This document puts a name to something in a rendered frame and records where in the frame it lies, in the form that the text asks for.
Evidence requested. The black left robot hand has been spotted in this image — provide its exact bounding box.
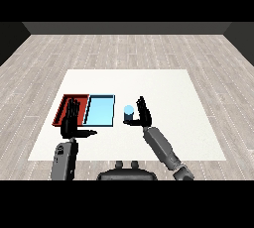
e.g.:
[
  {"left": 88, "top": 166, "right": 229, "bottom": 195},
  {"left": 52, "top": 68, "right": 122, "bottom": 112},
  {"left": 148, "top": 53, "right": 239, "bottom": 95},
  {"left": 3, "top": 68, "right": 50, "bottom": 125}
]
[{"left": 60, "top": 97, "right": 98, "bottom": 140}]

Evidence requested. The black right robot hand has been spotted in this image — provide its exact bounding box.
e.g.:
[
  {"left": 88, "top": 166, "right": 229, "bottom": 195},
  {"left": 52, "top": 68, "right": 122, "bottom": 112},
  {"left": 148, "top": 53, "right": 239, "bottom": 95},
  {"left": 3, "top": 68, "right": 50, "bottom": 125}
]
[{"left": 123, "top": 95, "right": 153, "bottom": 128}]

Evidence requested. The dark grey robot body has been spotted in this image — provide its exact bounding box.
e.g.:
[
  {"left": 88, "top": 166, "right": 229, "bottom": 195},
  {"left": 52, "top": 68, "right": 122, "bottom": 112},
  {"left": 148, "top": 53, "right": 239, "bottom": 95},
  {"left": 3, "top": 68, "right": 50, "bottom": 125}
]
[{"left": 96, "top": 161, "right": 159, "bottom": 181}]

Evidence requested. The small blue can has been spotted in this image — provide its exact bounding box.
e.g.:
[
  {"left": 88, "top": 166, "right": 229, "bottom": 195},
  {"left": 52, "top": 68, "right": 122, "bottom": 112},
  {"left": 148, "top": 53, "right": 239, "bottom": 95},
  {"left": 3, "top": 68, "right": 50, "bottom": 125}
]
[{"left": 123, "top": 104, "right": 135, "bottom": 123}]

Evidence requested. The light blue shallow open box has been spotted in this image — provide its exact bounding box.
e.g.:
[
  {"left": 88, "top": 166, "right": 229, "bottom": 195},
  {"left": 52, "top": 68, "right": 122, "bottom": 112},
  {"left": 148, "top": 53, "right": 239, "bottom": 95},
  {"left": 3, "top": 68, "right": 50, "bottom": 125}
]
[{"left": 81, "top": 93, "right": 116, "bottom": 128}]

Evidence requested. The red shallow open box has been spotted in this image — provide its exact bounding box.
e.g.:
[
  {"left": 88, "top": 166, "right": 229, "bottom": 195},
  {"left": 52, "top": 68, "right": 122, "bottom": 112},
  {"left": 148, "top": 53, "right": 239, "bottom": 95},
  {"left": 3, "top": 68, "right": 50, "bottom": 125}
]
[{"left": 52, "top": 93, "right": 91, "bottom": 128}]

